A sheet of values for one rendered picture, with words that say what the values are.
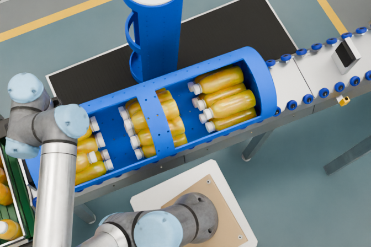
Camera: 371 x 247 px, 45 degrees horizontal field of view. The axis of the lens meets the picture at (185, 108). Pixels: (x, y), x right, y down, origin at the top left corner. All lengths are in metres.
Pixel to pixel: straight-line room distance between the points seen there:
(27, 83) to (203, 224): 0.62
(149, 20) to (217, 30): 0.96
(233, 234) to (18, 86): 0.72
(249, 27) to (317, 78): 1.06
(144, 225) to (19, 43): 2.12
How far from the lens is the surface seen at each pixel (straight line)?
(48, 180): 0.98
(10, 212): 1.86
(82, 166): 1.60
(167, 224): 1.21
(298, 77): 2.00
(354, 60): 1.95
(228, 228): 1.37
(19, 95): 1.11
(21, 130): 1.08
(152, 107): 1.52
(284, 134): 2.89
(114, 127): 1.78
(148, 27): 2.10
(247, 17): 3.01
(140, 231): 1.24
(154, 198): 1.53
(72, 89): 2.77
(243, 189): 2.75
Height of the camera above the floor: 2.66
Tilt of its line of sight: 69 degrees down
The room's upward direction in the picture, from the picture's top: 9 degrees clockwise
